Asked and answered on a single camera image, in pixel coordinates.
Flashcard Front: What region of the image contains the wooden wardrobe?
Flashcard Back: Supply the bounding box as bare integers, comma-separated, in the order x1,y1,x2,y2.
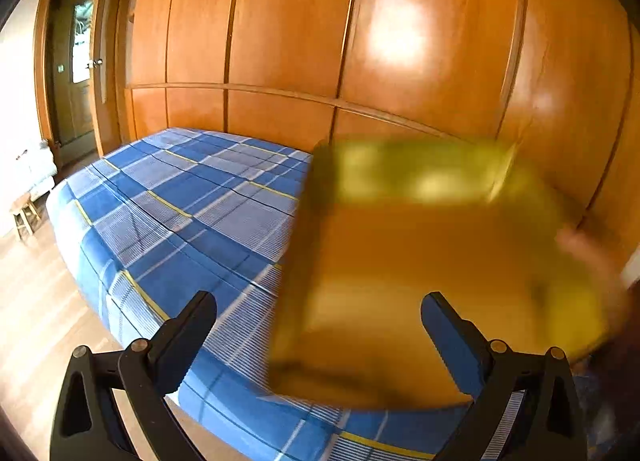
115,0,640,282

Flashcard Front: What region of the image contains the blue plaid blanket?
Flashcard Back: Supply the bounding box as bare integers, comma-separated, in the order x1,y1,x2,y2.
46,127,526,461

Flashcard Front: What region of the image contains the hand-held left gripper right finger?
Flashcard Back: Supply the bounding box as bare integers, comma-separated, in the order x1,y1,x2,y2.
421,292,588,461

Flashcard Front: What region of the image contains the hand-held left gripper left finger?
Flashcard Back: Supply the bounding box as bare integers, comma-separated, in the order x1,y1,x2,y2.
49,291,218,461

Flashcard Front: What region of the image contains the wooden stool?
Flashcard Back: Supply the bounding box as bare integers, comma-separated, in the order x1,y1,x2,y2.
10,198,41,242

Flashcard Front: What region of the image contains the person's right hand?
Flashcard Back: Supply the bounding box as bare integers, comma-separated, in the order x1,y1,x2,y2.
555,228,603,267

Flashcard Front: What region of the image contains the gold metal tin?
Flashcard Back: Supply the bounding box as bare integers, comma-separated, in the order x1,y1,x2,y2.
267,136,618,412

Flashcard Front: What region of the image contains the white cloth pile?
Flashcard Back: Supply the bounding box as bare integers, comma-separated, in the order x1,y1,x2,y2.
10,138,58,192

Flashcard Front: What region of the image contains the wooden door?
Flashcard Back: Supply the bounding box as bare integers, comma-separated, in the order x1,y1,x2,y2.
34,0,126,156

